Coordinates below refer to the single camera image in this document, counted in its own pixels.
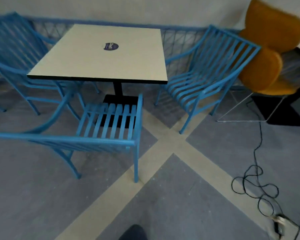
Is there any blue slatted metal armchair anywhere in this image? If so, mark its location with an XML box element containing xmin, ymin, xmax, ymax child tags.
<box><xmin>0</xmin><ymin>90</ymin><xmax>143</xmax><ymax>183</ymax></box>
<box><xmin>0</xmin><ymin>12</ymin><xmax>101</xmax><ymax>116</ymax></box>
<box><xmin>154</xmin><ymin>24</ymin><xmax>262</xmax><ymax>135</ymax></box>

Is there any blue metal railing fence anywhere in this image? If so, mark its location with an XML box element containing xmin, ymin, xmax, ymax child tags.
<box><xmin>0</xmin><ymin>14</ymin><xmax>240</xmax><ymax>80</ymax></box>

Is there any dark round table sticker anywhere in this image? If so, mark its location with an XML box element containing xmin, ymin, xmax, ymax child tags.
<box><xmin>103</xmin><ymin>42</ymin><xmax>119</xmax><ymax>51</ymax></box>

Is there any person's dark trouser leg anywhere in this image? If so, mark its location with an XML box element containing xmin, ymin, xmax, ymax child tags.
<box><xmin>119</xmin><ymin>224</ymin><xmax>148</xmax><ymax>240</ymax></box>

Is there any mustard yellow upholstered chair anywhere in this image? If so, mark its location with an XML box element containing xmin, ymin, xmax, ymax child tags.
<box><xmin>217</xmin><ymin>0</ymin><xmax>300</xmax><ymax>122</ymax></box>

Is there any white power strip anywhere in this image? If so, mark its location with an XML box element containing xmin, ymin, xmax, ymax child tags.
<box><xmin>270</xmin><ymin>214</ymin><xmax>288</xmax><ymax>225</ymax></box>

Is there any white square pedestal table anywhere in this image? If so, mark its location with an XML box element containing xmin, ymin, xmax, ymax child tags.
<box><xmin>27</xmin><ymin>24</ymin><xmax>168</xmax><ymax>129</ymax></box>

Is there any black tangled power cable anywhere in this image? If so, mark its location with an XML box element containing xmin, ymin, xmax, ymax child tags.
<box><xmin>231</xmin><ymin>99</ymin><xmax>300</xmax><ymax>240</ymax></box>

